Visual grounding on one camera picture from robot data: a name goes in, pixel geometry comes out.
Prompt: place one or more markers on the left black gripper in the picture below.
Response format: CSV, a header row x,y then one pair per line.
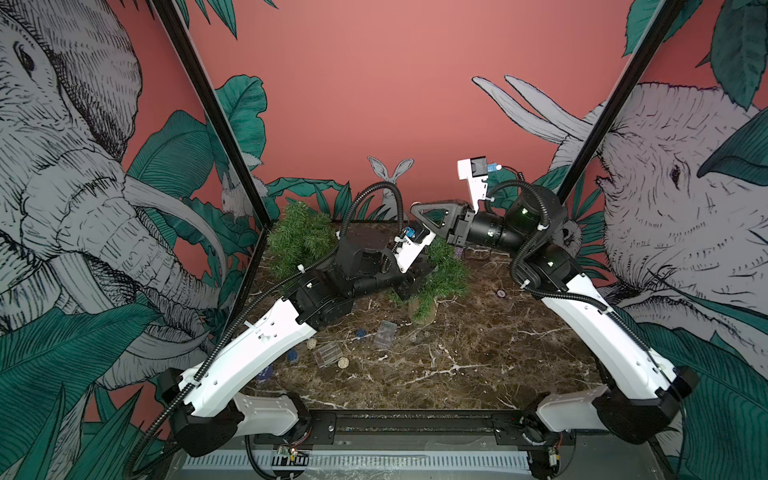
x,y
409,280

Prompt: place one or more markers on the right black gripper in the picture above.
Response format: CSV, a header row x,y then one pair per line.
x,y
465,229

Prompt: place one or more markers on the small christmas tree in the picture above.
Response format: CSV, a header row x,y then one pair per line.
x,y
301,236
447,282

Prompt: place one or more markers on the clear battery box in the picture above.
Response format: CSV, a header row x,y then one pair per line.
x,y
385,335
327,355

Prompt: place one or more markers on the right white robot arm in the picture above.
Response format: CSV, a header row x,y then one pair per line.
x,y
644,391

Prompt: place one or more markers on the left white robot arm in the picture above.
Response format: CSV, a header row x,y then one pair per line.
x,y
206,408

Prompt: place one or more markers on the dark blue round lid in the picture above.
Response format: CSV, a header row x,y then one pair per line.
x,y
264,375

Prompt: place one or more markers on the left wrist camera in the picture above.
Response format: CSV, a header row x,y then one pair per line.
x,y
410,243

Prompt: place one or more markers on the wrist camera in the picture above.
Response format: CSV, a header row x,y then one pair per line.
x,y
475,171
410,243

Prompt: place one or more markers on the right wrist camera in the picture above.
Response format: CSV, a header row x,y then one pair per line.
x,y
475,171

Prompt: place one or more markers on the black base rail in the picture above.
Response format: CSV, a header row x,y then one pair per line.
x,y
323,427

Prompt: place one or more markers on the white slotted cable duct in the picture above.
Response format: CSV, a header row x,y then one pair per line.
x,y
515,462

